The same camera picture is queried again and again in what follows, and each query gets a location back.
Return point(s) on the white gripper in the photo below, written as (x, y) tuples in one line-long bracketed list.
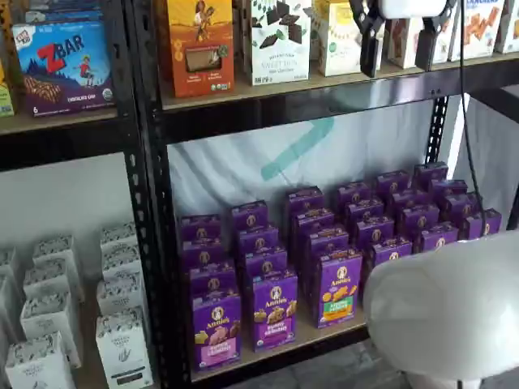
[(413, 8)]

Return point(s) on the purple Annie's box pink patch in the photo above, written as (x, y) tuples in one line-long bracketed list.
[(217, 332)]

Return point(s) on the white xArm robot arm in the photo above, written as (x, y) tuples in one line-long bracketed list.
[(446, 304)]

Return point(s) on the white pretzel crackers cheddar box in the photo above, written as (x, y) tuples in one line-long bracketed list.
[(445, 44)]

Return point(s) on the white Simple Mills bar box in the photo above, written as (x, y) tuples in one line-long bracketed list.
[(336, 44)]

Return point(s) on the white blue crackers box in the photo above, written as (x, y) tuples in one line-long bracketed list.
[(511, 28), (482, 28)]

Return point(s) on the white Simple Mills thins box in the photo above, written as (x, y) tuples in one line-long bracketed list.
[(280, 61)]

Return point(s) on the purple Annie's snack box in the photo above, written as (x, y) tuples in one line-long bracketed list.
[(213, 279), (202, 253), (375, 229), (419, 216), (328, 241), (200, 229), (304, 198), (474, 225), (249, 215), (314, 221), (430, 170), (391, 182), (365, 208), (353, 192), (265, 263), (460, 206), (407, 198), (448, 188), (259, 239)]

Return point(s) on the purple Annie's box brown bunnies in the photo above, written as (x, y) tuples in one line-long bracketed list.
[(438, 239)]

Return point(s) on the orange Revival box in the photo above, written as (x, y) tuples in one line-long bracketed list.
[(198, 40)]

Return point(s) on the purple Annie's box yellow patch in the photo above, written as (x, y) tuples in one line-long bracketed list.
[(391, 251)]

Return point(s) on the purple Annie's box green patch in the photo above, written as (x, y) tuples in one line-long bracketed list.
[(340, 291)]

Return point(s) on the purple Annie's box violet patch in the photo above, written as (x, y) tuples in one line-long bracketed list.
[(275, 316)]

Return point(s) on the black metal shelf rack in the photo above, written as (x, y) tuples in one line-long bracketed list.
[(166, 243), (61, 146)]

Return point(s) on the blue purple ZBAR box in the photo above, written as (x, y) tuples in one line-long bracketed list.
[(61, 16), (65, 69)]

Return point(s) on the white patterned carton box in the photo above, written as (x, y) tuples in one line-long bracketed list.
[(6, 263), (117, 296), (46, 279), (119, 265), (6, 308), (52, 247), (117, 237), (48, 320), (36, 364), (121, 352)]

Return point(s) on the green Bobo's box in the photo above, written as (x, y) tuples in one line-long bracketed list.
[(5, 99)]

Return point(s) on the white backdrop sheet teal mark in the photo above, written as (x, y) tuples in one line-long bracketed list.
[(243, 162)]

